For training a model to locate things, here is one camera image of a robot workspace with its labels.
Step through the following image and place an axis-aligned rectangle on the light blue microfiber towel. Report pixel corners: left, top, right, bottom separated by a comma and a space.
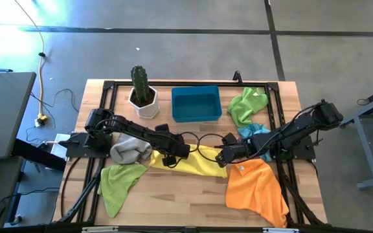
237, 123, 273, 162

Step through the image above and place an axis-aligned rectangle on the yellow microfiber towel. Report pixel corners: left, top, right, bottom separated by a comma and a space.
148, 144, 229, 179

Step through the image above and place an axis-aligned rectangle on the orange microfiber towel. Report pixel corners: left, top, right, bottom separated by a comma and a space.
225, 158, 290, 228

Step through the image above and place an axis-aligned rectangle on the green towel with white label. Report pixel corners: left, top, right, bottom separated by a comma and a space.
227, 87, 269, 129

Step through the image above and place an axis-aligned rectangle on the grey microfiber towel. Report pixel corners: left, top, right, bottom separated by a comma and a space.
109, 132, 153, 165

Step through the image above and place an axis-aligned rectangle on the lime green microfiber towel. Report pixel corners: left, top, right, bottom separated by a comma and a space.
97, 163, 148, 219

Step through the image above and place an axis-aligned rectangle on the blue plastic bin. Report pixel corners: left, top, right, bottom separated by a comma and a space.
171, 85, 223, 123

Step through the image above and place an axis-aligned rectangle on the white plant pot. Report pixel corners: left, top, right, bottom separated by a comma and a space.
128, 85, 161, 120

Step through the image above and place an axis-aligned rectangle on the tall green cactus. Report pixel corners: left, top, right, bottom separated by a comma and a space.
130, 65, 150, 102

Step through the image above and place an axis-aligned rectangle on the white box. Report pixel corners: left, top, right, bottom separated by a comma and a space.
49, 133, 71, 160

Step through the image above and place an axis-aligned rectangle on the yellow power plug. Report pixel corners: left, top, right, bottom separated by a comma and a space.
34, 113, 49, 128

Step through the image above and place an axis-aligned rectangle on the grey desk top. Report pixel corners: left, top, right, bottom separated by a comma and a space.
0, 71, 37, 161

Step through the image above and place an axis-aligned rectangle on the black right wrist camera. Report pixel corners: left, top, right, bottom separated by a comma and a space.
221, 132, 239, 146

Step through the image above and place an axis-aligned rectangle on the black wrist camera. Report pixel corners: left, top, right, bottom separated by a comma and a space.
221, 132, 239, 146
161, 155, 177, 168

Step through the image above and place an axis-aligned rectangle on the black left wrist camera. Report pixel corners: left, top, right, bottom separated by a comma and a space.
161, 155, 177, 168

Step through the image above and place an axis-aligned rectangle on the black right camera cable loop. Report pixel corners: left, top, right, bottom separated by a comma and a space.
196, 133, 227, 163

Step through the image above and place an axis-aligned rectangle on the black aluminium table frame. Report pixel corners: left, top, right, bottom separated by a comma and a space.
54, 79, 328, 227

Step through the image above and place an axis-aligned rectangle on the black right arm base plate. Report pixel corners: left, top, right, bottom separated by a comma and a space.
278, 135, 317, 161

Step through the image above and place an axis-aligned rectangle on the silver rail bracket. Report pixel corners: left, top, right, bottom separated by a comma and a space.
82, 226, 119, 233
263, 227, 300, 233

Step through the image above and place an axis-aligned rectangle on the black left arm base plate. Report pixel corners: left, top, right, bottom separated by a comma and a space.
58, 132, 113, 159

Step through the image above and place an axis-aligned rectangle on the black curved cable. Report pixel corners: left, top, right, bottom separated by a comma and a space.
60, 157, 81, 218

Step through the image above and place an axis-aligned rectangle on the black cable by metal table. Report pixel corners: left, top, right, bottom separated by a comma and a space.
356, 96, 373, 107

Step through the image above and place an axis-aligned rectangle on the grey metal table frame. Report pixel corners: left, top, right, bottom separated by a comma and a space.
338, 82, 373, 190

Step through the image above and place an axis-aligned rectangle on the yellow hanging cable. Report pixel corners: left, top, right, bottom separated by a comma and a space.
14, 0, 47, 117

